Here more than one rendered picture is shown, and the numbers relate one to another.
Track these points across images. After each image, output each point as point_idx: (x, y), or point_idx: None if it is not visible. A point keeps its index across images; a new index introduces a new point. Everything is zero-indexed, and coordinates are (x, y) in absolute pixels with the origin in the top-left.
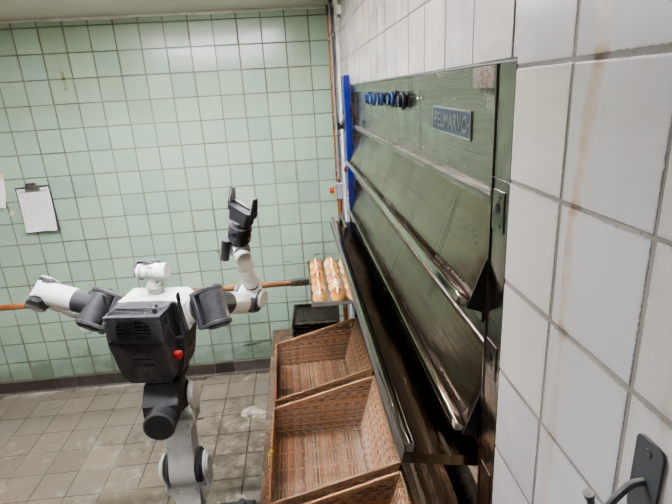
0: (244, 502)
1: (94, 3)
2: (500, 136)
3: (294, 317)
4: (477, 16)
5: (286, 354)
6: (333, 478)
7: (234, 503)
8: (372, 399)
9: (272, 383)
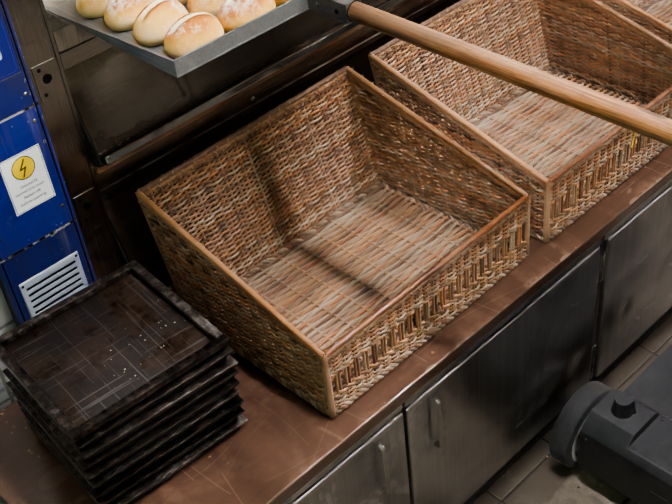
0: (620, 393)
1: None
2: None
3: (176, 365)
4: None
5: (254, 453)
6: (543, 132)
7: (631, 428)
8: (404, 72)
9: (409, 374)
